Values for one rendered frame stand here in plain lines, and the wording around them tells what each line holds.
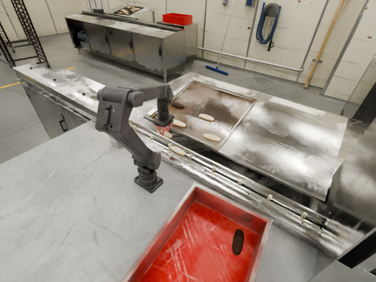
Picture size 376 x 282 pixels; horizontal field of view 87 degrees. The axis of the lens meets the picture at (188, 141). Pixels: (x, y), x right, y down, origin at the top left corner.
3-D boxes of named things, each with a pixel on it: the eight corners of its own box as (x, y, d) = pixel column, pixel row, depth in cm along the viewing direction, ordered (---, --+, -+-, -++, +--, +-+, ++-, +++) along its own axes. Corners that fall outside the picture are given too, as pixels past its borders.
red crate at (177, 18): (162, 22, 404) (161, 14, 396) (172, 19, 428) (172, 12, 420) (183, 24, 385) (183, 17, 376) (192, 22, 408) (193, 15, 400)
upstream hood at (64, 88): (16, 75, 182) (11, 66, 176) (37, 70, 193) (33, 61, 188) (102, 123, 127) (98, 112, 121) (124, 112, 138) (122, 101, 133)
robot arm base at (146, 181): (133, 181, 95) (151, 193, 90) (130, 169, 90) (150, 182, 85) (146, 170, 101) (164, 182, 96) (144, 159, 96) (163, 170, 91)
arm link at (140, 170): (138, 174, 90) (149, 177, 89) (135, 159, 83) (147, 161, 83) (146, 160, 97) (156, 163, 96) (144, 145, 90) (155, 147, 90)
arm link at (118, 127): (80, 124, 51) (117, 130, 49) (100, 81, 55) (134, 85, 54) (137, 167, 92) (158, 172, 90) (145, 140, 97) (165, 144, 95)
